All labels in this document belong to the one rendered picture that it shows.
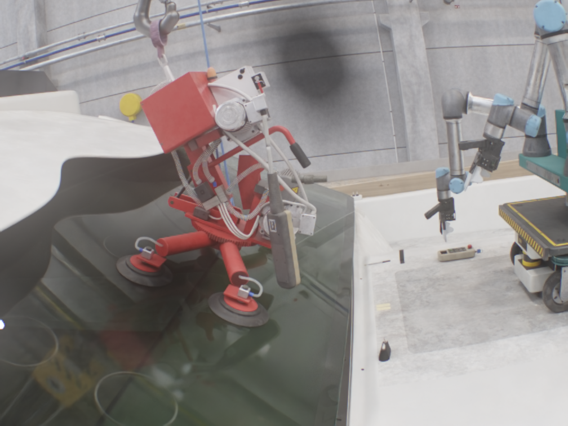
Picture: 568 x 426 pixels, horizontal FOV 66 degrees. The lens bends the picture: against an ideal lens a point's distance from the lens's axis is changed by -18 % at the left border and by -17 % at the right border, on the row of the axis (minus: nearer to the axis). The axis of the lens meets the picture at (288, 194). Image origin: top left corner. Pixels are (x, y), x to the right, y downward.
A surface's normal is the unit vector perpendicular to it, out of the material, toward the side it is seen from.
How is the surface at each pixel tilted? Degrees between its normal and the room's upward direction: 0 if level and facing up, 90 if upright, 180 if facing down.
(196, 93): 90
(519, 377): 5
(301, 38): 90
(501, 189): 90
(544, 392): 14
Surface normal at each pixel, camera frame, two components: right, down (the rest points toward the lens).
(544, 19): -0.54, 0.11
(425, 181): -0.11, 0.22
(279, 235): -0.68, 0.24
